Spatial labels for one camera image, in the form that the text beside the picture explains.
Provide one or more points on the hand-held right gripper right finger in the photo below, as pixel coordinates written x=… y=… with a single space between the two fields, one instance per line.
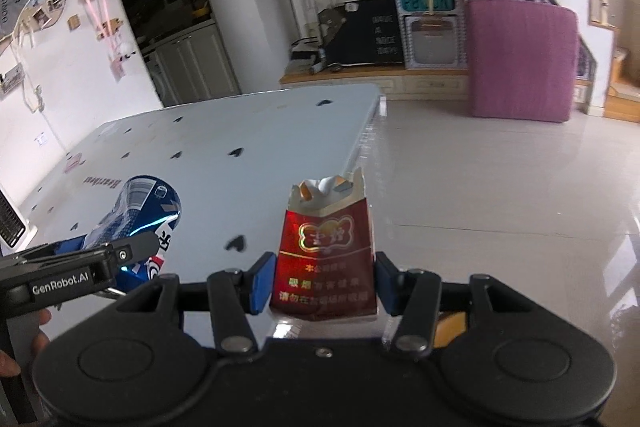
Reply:
x=387 y=287

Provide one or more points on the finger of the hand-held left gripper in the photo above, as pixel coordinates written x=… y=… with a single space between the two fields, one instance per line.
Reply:
x=75 y=244
x=135 y=249

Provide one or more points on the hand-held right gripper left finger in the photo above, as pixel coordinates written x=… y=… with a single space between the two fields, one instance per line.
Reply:
x=262 y=284

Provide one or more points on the crushed blue drink can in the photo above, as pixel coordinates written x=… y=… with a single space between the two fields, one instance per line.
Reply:
x=135 y=207

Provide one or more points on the red cigarette pack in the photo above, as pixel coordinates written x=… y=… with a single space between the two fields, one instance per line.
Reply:
x=325 y=257

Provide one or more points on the person's left hand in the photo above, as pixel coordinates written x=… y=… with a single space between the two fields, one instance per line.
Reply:
x=42 y=329

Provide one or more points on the white heater with black grille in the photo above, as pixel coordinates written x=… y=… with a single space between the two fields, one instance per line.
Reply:
x=12 y=222

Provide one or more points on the orange wooden stool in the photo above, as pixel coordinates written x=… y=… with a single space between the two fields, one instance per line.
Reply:
x=450 y=329

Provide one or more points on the pink table sticker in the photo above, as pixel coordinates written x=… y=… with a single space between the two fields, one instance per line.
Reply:
x=74 y=161

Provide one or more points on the grey-green panelled cabinet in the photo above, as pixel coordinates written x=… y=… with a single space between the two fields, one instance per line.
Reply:
x=195 y=67

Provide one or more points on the low wooden drawer platform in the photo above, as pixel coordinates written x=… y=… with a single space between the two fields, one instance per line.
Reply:
x=400 y=83

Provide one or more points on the black chalkboard sign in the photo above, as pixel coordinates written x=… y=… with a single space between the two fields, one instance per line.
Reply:
x=370 y=37

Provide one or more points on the teal letter sign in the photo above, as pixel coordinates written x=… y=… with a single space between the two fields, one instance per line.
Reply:
x=425 y=2

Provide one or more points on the wooden steps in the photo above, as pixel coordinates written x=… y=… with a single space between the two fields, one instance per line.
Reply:
x=622 y=92

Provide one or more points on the white wall socket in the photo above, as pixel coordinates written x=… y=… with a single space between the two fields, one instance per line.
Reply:
x=41 y=139

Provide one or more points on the pink hanging wall decoration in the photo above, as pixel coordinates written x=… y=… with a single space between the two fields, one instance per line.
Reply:
x=105 y=22

